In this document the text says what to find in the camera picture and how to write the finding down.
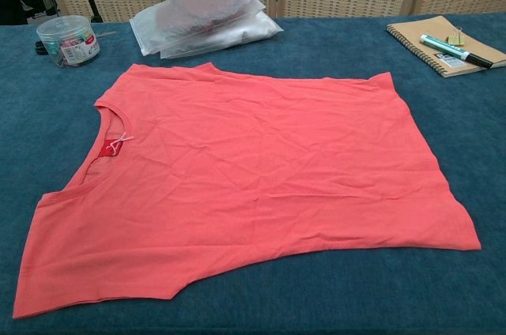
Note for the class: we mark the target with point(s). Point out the red t-shirt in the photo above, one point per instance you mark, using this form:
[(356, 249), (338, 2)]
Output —
[(257, 153)]

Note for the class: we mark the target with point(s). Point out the white bagged garment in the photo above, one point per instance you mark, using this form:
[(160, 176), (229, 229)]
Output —
[(257, 28)]

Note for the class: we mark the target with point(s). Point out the translucent bag with dark garment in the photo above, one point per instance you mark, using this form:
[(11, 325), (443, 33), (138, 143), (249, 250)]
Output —
[(197, 11)]

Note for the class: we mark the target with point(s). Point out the blue carpet table cover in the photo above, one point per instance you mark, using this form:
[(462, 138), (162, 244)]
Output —
[(253, 291)]

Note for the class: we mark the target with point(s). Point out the thin white stick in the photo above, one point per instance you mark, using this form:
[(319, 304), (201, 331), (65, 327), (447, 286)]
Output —
[(106, 34)]

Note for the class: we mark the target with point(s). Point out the kraft spiral notebook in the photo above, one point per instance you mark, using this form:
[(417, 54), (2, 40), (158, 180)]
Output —
[(415, 42)]

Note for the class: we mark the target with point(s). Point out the clear jar of coloured clips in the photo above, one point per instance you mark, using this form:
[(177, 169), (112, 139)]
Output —
[(69, 44)]

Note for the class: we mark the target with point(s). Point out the green and white marker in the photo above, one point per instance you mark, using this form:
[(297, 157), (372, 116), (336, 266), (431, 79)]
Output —
[(446, 47)]

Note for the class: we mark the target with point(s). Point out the gold binder clip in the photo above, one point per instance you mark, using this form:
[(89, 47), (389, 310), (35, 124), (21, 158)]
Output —
[(455, 38)]

